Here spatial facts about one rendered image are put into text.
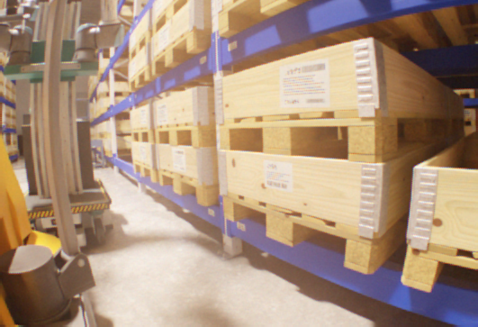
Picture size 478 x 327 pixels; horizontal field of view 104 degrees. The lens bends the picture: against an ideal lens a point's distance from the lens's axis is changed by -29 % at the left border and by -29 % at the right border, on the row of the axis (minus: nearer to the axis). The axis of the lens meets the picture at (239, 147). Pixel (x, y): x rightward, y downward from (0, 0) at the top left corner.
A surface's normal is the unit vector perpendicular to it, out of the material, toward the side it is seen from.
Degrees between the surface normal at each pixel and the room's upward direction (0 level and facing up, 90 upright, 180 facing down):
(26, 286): 90
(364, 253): 90
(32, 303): 90
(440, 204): 90
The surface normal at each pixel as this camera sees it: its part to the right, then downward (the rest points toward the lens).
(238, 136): 0.59, 0.04
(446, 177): -0.81, 0.09
